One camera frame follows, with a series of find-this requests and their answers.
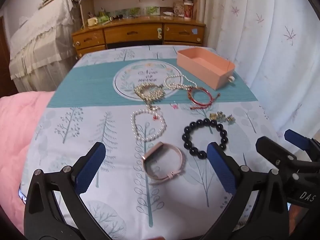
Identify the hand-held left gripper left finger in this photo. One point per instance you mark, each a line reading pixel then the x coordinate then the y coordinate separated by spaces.
pixel 90 167

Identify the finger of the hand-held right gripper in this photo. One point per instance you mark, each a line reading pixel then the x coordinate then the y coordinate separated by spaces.
pixel 298 140
pixel 267 147

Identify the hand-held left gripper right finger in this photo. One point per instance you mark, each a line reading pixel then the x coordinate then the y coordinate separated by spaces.
pixel 220 165

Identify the pink cardboard box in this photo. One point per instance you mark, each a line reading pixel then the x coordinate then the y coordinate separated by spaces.
pixel 200 67

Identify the pile of small gold earrings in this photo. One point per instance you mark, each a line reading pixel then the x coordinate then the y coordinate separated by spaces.
pixel 220 118

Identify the small pink earring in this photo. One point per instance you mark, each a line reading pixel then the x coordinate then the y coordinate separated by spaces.
pixel 174 105

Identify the tree print tablecloth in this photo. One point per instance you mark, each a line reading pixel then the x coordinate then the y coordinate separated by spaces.
pixel 100 92

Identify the pink blanket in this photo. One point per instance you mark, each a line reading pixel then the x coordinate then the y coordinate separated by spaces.
pixel 15 142

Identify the white leaf print curtain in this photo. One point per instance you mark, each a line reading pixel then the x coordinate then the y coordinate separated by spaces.
pixel 262 42

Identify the cream lace cover cloth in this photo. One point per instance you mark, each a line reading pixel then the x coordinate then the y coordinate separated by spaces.
pixel 37 42

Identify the wooden desk with drawers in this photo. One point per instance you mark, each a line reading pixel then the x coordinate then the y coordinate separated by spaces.
pixel 135 32

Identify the white green drawer hanger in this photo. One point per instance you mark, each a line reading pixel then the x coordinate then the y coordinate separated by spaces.
pixel 159 33

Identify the cream mug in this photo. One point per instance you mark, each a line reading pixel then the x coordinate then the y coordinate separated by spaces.
pixel 92 22

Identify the green plush toy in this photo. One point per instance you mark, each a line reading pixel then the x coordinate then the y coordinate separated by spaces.
pixel 103 18

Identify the red patterned paper cup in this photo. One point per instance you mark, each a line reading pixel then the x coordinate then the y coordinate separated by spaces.
pixel 188 11

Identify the small white tube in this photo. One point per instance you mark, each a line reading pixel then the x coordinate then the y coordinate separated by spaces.
pixel 167 14

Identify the floral paper box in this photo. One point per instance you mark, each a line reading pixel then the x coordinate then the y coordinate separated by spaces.
pixel 178 8

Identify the row of green pictures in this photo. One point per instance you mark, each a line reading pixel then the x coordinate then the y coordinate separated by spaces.
pixel 135 11

